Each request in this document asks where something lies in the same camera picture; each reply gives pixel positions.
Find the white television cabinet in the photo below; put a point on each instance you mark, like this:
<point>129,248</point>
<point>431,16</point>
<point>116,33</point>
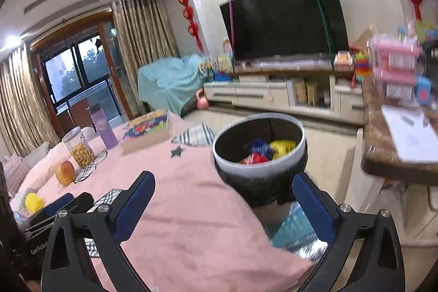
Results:
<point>273,92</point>

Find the white chair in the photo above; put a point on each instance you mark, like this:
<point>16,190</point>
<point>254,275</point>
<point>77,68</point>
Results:
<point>359,148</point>

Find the colourful printed cardboard box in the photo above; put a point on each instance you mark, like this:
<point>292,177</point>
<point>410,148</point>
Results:
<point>147,129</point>

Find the pink white toy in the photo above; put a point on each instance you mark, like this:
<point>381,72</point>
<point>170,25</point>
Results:
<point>226,46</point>

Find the wooden framed glass door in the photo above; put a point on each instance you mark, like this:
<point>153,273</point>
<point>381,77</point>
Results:
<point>82,69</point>

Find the dark pen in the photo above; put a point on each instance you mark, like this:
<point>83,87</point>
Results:
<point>407,120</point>

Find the yellow stacked containers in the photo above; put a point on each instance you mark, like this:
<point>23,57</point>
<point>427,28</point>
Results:
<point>300,90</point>

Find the beige patterned curtain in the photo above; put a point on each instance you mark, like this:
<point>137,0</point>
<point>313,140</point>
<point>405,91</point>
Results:
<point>143,28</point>
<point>24,100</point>

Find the black flat screen television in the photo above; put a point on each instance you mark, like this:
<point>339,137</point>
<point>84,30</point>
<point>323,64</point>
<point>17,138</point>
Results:
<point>284,18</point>

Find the brown marble counter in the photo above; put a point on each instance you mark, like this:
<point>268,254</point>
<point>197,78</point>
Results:
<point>376,141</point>

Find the yellow green activity toy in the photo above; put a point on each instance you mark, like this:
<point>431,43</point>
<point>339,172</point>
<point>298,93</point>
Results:
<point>224,62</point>

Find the ceiling spotlight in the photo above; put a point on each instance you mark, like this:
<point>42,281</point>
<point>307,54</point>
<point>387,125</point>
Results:
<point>13,40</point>

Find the purple drink bottle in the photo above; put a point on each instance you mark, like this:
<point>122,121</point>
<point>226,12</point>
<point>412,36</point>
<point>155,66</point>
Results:
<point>104,126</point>

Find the pink kettlebell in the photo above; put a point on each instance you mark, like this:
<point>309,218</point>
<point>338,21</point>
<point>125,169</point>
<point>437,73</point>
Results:
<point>202,102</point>

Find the pink plastic storage box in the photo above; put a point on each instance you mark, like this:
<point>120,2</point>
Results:
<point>397,52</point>
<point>395,83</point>

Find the white bin with black bag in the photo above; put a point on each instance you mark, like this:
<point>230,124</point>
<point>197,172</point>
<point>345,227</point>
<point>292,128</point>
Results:
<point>236,169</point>

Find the pink cushion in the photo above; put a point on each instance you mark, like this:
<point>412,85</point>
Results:
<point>13,172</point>

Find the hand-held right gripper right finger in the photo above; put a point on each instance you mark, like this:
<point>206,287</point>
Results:
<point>313,210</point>

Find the red yellow apple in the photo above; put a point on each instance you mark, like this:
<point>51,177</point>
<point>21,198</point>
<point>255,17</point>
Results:
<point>65,172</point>

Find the wooden toy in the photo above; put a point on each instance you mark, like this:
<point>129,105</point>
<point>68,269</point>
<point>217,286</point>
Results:
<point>311,93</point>

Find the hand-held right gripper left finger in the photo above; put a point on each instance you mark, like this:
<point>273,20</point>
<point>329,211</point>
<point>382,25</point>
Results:
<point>135,206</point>

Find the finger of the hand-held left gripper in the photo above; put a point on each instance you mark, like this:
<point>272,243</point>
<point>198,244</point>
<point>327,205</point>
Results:
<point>82,202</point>
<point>60,203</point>

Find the blue pink toy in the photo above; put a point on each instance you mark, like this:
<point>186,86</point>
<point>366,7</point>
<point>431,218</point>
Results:
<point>423,92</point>

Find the teal cloth covered armchair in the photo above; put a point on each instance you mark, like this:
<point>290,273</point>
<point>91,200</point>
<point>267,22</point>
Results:
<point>167,80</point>

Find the yellow spiky ball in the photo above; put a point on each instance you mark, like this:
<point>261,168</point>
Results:
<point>32,203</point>

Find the white paper sheet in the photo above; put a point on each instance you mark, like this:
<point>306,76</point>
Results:
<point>410,139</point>

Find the blue snack packet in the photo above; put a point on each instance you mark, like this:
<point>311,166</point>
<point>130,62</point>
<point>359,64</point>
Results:
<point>258,146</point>

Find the yellow packet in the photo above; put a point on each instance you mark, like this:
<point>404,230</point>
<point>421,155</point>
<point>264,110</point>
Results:
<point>282,145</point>

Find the toy ferris wheel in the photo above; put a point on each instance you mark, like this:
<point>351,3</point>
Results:
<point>208,65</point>

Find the brown cardboard piece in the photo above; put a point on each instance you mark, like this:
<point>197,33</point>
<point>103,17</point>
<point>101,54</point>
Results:
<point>362,37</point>

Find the red snack packet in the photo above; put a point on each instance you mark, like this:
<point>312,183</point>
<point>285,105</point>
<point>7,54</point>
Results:
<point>255,159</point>

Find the clear jar of snack balls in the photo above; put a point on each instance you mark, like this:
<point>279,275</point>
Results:
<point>78,150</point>

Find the pink blanket with plaid patches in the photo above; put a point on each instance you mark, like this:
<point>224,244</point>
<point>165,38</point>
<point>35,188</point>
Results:
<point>178,210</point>

